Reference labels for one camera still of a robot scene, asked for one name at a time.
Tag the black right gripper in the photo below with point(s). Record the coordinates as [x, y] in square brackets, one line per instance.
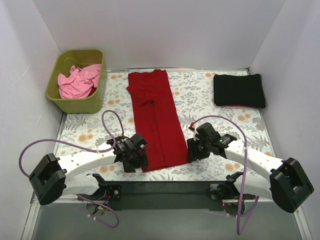
[195, 149]

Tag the green plastic bin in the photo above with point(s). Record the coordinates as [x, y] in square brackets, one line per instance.
[79, 58]

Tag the pink crumpled t shirt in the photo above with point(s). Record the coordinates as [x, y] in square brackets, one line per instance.
[80, 81]

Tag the red t shirt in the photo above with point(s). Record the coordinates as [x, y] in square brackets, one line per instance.
[156, 119]

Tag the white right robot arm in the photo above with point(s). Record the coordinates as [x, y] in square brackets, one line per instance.
[284, 181]

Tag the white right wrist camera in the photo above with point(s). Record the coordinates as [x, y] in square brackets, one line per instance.
[194, 130]

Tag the aluminium frame rail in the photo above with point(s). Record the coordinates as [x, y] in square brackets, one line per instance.
[172, 210]

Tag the folded black t shirt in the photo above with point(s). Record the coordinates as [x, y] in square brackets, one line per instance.
[245, 91]

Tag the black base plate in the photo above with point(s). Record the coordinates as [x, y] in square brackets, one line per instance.
[165, 195]

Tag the red garment in bin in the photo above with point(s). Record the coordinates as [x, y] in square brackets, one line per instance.
[93, 90]

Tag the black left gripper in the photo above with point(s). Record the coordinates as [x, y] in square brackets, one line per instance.
[139, 153]

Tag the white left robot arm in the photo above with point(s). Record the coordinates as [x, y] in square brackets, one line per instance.
[55, 176]

